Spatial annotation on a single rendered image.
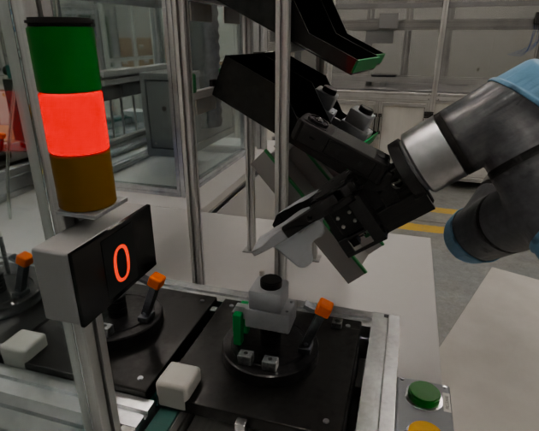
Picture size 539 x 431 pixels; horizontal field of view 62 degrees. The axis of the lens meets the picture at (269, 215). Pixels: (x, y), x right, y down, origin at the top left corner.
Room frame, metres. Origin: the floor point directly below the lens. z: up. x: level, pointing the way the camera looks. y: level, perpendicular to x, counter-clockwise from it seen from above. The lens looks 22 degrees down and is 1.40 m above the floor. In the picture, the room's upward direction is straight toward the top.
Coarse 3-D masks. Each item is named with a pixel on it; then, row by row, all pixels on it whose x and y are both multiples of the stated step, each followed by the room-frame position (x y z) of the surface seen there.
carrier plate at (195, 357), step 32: (224, 320) 0.62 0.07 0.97; (352, 320) 0.62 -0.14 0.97; (192, 352) 0.54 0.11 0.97; (320, 352) 0.54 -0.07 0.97; (352, 352) 0.54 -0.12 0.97; (224, 384) 0.47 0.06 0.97; (320, 384) 0.47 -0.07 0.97; (224, 416) 0.43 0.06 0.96; (256, 416) 0.42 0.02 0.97; (288, 416) 0.42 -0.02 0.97; (320, 416) 0.42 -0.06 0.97
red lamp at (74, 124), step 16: (48, 96) 0.36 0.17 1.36; (64, 96) 0.36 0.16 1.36; (80, 96) 0.37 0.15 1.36; (96, 96) 0.38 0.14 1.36; (48, 112) 0.36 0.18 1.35; (64, 112) 0.36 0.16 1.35; (80, 112) 0.37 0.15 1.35; (96, 112) 0.38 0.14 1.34; (48, 128) 0.37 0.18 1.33; (64, 128) 0.36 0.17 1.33; (80, 128) 0.36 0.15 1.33; (96, 128) 0.37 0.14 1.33; (48, 144) 0.37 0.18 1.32; (64, 144) 0.36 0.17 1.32; (80, 144) 0.36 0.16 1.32; (96, 144) 0.37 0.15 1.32
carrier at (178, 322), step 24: (144, 288) 0.72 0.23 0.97; (120, 312) 0.60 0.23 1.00; (168, 312) 0.64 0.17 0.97; (192, 312) 0.64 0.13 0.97; (120, 336) 0.55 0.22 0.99; (144, 336) 0.56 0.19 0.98; (168, 336) 0.57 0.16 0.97; (192, 336) 0.59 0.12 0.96; (120, 360) 0.52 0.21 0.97; (144, 360) 0.52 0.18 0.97; (168, 360) 0.52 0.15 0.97; (120, 384) 0.47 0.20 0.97; (144, 384) 0.47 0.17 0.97
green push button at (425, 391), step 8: (416, 384) 0.47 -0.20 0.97; (424, 384) 0.47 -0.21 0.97; (432, 384) 0.47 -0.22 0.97; (408, 392) 0.46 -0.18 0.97; (416, 392) 0.46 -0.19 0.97; (424, 392) 0.46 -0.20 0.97; (432, 392) 0.46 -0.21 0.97; (416, 400) 0.44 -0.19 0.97; (424, 400) 0.44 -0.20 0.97; (432, 400) 0.44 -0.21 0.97
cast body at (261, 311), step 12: (264, 276) 0.54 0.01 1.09; (276, 276) 0.54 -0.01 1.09; (252, 288) 0.53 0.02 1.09; (264, 288) 0.52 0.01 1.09; (276, 288) 0.52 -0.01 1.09; (252, 300) 0.52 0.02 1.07; (264, 300) 0.51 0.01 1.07; (276, 300) 0.51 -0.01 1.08; (288, 300) 0.54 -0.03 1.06; (252, 312) 0.52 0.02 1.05; (264, 312) 0.52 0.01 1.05; (276, 312) 0.51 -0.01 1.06; (288, 312) 0.51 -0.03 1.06; (252, 324) 0.52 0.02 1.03; (264, 324) 0.51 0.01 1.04; (276, 324) 0.51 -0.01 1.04; (288, 324) 0.51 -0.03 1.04
